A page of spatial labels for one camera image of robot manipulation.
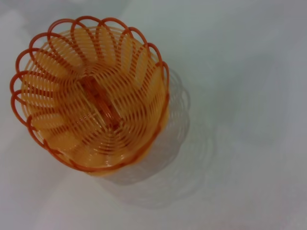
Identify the orange plastic woven basket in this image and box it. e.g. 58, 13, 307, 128
9, 16, 171, 178

